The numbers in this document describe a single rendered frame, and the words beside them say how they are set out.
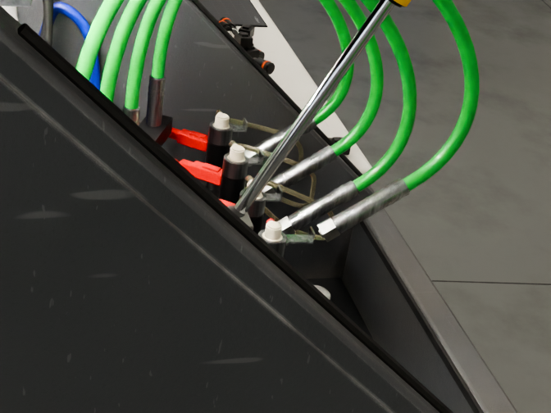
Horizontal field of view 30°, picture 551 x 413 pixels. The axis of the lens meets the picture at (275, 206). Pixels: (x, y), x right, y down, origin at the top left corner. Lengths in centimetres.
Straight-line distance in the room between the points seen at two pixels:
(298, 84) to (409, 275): 49
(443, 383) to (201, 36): 49
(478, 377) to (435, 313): 11
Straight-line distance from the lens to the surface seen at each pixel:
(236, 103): 127
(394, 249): 131
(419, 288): 125
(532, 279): 322
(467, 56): 97
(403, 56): 104
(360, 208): 101
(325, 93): 57
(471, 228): 340
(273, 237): 99
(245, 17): 190
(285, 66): 172
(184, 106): 126
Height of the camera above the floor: 162
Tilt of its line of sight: 30 degrees down
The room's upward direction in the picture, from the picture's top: 9 degrees clockwise
